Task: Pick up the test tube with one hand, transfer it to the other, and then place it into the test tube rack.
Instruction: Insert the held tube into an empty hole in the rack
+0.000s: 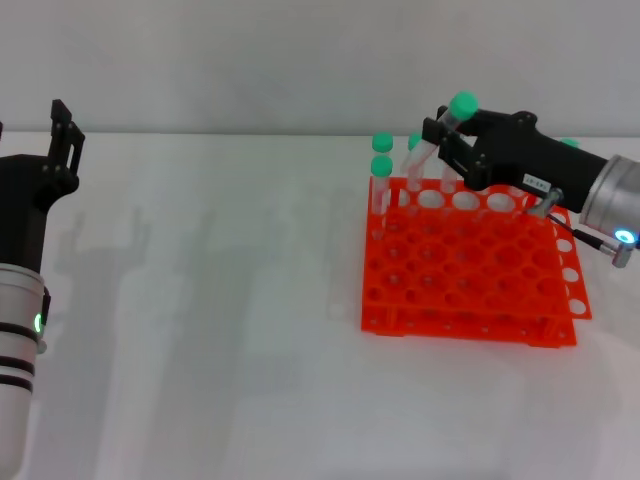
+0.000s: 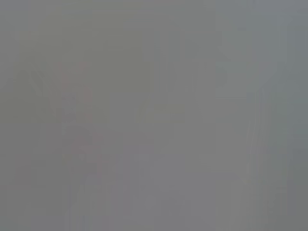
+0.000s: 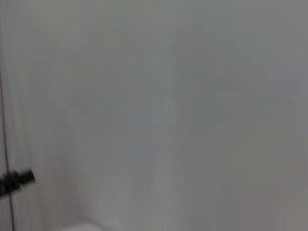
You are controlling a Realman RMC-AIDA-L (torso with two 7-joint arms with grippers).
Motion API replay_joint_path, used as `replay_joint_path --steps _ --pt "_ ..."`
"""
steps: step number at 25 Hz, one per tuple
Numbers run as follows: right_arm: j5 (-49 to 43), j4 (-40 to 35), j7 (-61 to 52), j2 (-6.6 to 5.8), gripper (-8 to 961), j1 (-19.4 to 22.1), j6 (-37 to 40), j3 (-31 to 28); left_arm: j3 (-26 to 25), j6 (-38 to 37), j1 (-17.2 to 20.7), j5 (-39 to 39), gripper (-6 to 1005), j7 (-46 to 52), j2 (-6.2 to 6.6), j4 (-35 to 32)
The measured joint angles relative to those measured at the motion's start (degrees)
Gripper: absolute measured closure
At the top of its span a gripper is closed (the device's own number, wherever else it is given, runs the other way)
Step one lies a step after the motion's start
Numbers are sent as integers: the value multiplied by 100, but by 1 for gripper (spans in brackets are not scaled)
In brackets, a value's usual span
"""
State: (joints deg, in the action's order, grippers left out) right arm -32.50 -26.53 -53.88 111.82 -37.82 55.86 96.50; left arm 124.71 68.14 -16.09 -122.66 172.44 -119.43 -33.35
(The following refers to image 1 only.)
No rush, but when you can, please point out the orange test tube rack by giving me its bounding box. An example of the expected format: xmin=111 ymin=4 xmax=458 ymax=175
xmin=359 ymin=175 xmax=593 ymax=350

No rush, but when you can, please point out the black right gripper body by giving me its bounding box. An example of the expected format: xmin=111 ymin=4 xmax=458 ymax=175
xmin=461 ymin=110 xmax=609 ymax=214

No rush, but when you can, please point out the black cable with metal plugs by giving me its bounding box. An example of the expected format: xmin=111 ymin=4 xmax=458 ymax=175
xmin=519 ymin=188 xmax=640 ymax=269

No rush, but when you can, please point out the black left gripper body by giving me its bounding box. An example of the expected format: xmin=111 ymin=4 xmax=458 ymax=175
xmin=0 ymin=154 xmax=80 ymax=274

